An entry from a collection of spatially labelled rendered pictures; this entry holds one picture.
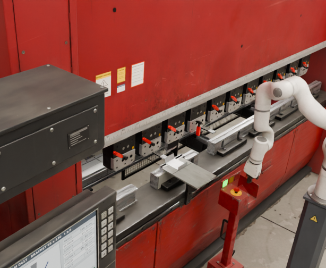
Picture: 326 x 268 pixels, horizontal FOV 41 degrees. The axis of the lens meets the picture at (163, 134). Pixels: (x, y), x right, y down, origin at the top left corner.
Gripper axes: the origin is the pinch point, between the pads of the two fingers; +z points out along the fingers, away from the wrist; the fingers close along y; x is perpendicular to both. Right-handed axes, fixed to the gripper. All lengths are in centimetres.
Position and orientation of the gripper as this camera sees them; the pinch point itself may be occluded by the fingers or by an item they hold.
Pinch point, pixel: (249, 179)
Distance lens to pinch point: 283.5
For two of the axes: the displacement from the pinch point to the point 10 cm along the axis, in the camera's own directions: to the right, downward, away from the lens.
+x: 7.3, -2.9, 6.2
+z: -1.2, 8.3, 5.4
